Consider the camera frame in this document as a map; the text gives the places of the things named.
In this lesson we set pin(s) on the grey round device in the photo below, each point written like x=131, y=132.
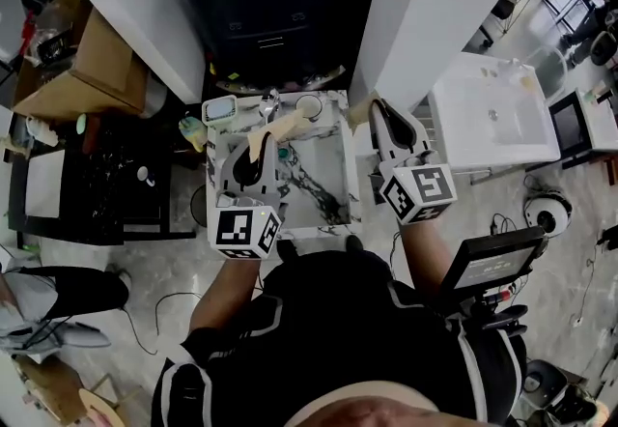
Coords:
x=543, y=384

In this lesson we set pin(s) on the white pillar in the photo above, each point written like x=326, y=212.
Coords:
x=425, y=5

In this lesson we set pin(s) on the brown cardboard box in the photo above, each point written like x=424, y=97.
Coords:
x=96, y=63

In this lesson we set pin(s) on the person's black shoe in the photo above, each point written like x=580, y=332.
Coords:
x=355, y=242
x=287, y=248

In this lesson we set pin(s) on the black low table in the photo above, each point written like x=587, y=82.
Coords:
x=106, y=203

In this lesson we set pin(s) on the black side table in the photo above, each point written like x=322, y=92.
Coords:
x=570, y=125

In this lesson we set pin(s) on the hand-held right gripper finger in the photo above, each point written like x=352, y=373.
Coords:
x=420, y=137
x=379, y=135

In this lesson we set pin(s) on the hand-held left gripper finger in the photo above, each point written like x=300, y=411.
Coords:
x=228, y=174
x=272, y=174

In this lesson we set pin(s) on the marble pattern sink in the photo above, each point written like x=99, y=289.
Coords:
x=318, y=164

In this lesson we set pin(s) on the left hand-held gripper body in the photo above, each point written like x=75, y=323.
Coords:
x=234, y=227

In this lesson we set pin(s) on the grey bin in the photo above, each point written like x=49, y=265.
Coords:
x=153, y=99

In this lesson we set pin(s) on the black tablet monitor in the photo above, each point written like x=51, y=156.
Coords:
x=497, y=263

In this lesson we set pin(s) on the white ceramic sink basin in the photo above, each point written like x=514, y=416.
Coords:
x=492, y=125

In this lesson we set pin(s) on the small white round object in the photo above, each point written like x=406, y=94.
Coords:
x=144, y=174

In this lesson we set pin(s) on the person's black clothed body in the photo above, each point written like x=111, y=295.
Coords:
x=338, y=328

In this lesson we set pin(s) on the teal sink drain stopper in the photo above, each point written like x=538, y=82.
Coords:
x=283, y=154

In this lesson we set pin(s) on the white soap dish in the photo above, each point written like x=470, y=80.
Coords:
x=219, y=110

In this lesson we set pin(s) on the person's right forearm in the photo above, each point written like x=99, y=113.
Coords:
x=425, y=256

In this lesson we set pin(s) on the yellow green plastic toy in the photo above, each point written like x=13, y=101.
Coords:
x=192, y=133

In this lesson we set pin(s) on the pale green round object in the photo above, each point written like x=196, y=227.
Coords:
x=81, y=123

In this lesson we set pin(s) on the chrome faucet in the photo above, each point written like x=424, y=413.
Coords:
x=269, y=104

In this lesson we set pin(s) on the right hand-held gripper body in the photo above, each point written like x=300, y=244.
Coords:
x=425, y=188

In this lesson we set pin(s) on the round wooden stool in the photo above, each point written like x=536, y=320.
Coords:
x=101, y=408

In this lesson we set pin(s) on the white round device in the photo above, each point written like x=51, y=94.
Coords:
x=548, y=215

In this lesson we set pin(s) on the person's left forearm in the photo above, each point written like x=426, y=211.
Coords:
x=227, y=290

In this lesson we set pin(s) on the clear plastic chair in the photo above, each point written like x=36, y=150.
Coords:
x=560, y=65

